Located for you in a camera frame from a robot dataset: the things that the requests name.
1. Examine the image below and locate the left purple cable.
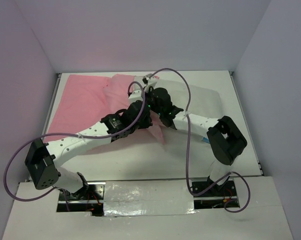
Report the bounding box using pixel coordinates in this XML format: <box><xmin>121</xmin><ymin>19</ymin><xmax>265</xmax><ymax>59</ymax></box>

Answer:
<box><xmin>3</xmin><ymin>81</ymin><xmax>148</xmax><ymax>212</ymax></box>

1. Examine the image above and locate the pink pillowcase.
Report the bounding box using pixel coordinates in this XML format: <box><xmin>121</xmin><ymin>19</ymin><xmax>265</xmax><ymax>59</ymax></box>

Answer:
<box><xmin>44</xmin><ymin>73</ymin><xmax>168</xmax><ymax>155</ymax></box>

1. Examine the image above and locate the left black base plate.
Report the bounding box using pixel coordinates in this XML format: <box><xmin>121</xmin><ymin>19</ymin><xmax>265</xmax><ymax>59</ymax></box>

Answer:
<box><xmin>56</xmin><ymin>181</ymin><xmax>106</xmax><ymax>217</ymax></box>

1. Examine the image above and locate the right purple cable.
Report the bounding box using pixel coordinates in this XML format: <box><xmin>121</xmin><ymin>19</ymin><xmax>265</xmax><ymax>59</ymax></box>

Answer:
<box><xmin>143</xmin><ymin>67</ymin><xmax>251</xmax><ymax>213</ymax></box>

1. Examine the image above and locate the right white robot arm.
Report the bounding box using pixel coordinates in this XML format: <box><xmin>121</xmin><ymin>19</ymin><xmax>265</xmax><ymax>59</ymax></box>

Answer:
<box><xmin>146</xmin><ymin>86</ymin><xmax>248</xmax><ymax>197</ymax></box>

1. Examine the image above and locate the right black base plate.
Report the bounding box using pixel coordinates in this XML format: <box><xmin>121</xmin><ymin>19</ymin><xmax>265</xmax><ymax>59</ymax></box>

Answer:
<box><xmin>187</xmin><ymin>178</ymin><xmax>241</xmax><ymax>210</ymax></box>

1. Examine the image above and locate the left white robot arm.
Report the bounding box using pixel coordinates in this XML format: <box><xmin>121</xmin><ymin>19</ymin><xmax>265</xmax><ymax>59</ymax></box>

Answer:
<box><xmin>25</xmin><ymin>100</ymin><xmax>153</xmax><ymax>200</ymax></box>

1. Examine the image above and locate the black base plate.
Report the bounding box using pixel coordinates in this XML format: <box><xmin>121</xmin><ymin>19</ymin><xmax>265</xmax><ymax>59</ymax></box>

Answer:
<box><xmin>56</xmin><ymin>181</ymin><xmax>106</xmax><ymax>217</ymax></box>
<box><xmin>187</xmin><ymin>178</ymin><xmax>241</xmax><ymax>210</ymax></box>

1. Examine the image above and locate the white pillow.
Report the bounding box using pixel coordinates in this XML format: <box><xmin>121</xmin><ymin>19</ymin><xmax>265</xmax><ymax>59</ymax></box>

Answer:
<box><xmin>150</xmin><ymin>76</ymin><xmax>223</xmax><ymax>146</ymax></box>

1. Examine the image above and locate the purple cable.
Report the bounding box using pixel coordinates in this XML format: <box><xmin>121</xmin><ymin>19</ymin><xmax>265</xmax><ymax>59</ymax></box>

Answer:
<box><xmin>3</xmin><ymin>81</ymin><xmax>148</xmax><ymax>212</ymax></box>
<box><xmin>143</xmin><ymin>67</ymin><xmax>251</xmax><ymax>213</ymax></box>

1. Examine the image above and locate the silver tape patch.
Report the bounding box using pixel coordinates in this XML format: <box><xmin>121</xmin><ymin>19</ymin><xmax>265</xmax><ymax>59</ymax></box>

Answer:
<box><xmin>103</xmin><ymin>180</ymin><xmax>196</xmax><ymax>217</ymax></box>

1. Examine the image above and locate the white foam board front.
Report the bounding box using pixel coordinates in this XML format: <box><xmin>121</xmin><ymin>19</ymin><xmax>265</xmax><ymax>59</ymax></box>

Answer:
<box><xmin>3</xmin><ymin>176</ymin><xmax>293</xmax><ymax>240</ymax></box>

